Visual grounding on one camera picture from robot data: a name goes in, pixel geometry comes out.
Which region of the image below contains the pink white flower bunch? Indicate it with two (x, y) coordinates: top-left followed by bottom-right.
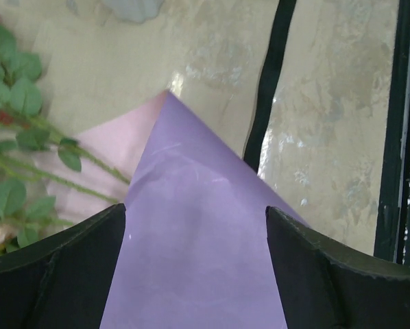
(0, 21), (130, 256)

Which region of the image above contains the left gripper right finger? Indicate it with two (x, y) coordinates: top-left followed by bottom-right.
(266, 206), (410, 328)

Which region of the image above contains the black gold-lettered ribbon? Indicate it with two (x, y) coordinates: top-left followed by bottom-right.
(243, 0), (297, 171)

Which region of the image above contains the purple wrapping paper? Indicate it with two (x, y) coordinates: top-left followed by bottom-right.
(42, 91), (291, 328)

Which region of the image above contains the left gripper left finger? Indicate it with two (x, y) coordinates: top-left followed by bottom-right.
(0, 204), (125, 329)

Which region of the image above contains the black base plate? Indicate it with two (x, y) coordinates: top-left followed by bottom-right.
(374, 1), (410, 266)

